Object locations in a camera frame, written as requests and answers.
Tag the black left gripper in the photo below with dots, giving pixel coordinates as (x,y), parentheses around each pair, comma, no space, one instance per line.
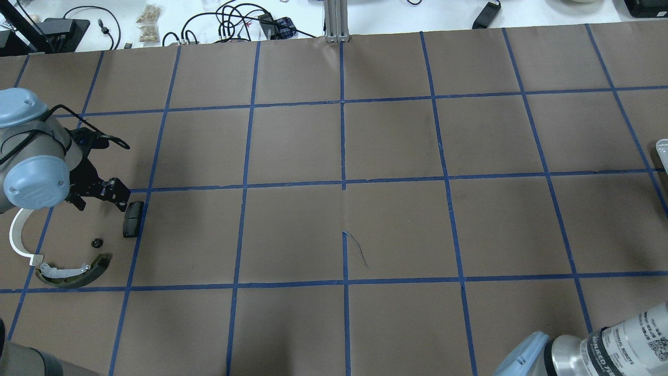
(90,180)

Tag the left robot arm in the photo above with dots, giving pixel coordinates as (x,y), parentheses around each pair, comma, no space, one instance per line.
(44,163)

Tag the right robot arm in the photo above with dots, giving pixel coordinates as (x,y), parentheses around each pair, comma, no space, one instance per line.
(636,346)

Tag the silver ribbed metal tray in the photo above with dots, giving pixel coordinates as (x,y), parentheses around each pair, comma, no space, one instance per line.
(661,148)

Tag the black brake pad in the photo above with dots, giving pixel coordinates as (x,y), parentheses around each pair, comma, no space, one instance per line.
(132,220)

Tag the green brake shoe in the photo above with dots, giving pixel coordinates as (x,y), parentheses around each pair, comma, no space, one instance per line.
(76,277)

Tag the black power adapter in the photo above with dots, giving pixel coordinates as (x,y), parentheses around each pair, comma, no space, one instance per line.
(487,15)

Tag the white curved plastic bracket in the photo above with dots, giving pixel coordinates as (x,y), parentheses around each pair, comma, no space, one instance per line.
(16,237)

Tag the aluminium frame post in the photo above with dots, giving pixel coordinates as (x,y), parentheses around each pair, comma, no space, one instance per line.
(336,21)

